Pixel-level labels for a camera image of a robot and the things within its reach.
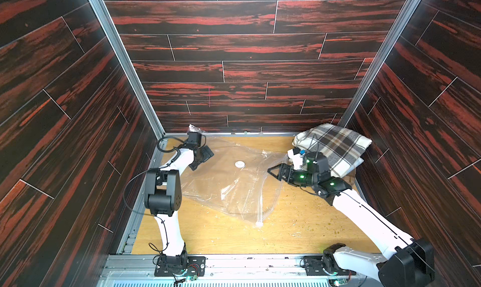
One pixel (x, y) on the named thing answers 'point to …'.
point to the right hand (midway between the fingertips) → (276, 170)
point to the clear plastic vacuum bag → (233, 175)
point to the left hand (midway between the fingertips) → (207, 157)
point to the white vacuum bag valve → (240, 164)
